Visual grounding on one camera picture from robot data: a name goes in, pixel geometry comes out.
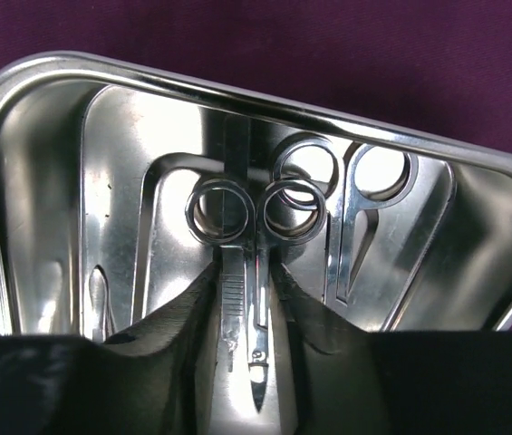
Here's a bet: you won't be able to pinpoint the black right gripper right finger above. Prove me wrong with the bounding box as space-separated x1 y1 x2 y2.
271 263 391 434

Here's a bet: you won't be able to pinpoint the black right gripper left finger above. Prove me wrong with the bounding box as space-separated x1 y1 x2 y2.
104 261 220 434

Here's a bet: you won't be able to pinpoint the steel forceps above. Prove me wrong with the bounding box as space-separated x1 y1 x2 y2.
185 177 327 412

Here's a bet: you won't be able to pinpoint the steel instrument tray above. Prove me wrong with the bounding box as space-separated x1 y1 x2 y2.
0 53 512 434

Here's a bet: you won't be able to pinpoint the steel scalpel handle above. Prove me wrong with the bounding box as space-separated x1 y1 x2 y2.
221 115 250 371

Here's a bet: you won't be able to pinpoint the purple cloth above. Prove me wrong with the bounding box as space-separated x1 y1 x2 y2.
0 0 512 336

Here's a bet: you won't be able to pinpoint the small steel scissors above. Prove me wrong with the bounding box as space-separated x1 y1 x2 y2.
271 133 419 308

